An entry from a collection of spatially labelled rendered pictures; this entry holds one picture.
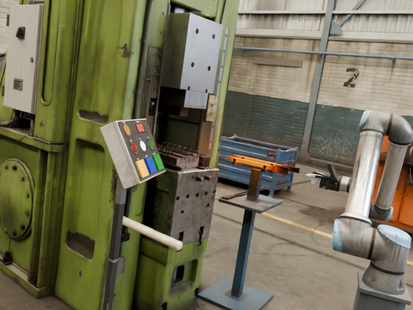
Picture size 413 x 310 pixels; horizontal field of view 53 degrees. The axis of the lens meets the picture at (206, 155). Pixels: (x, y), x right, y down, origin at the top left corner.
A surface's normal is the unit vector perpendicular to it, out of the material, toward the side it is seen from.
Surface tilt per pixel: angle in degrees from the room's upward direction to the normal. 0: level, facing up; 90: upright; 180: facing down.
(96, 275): 90
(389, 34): 90
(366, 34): 90
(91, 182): 90
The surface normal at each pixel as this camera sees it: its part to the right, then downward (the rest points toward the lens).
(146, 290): -0.61, 0.03
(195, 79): 0.78, 0.21
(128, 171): -0.22, 0.11
